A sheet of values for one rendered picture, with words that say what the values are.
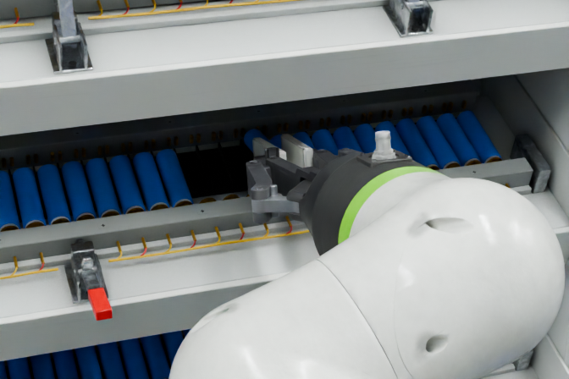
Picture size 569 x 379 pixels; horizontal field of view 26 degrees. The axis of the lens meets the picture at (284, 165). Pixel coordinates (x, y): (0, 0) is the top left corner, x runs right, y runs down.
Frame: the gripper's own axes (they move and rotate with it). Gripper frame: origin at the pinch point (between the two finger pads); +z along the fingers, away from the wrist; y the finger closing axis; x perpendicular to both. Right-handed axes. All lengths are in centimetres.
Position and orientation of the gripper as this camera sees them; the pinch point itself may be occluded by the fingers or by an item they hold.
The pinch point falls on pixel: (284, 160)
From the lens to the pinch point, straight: 102.1
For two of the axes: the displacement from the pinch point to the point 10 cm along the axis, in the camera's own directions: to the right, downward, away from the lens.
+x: 0.7, 9.7, 2.2
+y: -9.5, 1.3, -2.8
